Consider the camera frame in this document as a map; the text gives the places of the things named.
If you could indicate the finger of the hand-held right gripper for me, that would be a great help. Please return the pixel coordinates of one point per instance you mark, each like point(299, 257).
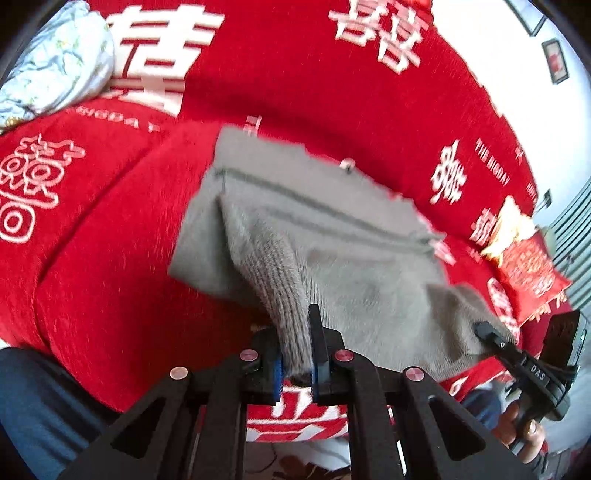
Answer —
point(501, 344)

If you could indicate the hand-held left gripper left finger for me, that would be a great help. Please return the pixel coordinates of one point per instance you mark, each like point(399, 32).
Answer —
point(277, 378)

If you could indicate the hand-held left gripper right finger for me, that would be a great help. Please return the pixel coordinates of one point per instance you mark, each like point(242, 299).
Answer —
point(315, 378)

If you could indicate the grey knit sweater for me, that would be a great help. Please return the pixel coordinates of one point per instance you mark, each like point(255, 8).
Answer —
point(351, 258)

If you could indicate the person's right hand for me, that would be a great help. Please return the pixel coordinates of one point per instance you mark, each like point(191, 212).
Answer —
point(526, 438)

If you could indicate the person's right leg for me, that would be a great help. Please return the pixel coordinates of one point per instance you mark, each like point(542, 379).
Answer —
point(482, 408)

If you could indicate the person's leg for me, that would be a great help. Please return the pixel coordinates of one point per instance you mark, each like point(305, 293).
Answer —
point(41, 406)
point(482, 408)

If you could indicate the red embroidered cushion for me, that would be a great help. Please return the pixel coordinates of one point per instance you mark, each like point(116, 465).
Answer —
point(531, 272)

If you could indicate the grey slatted radiator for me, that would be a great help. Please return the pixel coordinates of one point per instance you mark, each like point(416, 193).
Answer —
point(572, 230)

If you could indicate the person's left leg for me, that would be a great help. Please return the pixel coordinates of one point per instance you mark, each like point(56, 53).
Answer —
point(41, 406)

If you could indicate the red printed sofa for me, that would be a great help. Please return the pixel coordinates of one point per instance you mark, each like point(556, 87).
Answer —
point(300, 92)

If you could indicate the light floral blanket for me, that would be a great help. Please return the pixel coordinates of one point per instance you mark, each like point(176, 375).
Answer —
point(55, 69)

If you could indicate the dark wall socket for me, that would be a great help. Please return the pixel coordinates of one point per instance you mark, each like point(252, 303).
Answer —
point(545, 201)

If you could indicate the small framed wall picture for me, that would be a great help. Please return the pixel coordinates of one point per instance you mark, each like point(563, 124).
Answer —
point(556, 60)

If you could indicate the large framed wall picture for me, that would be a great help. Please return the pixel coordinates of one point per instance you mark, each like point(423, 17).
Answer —
point(531, 18)

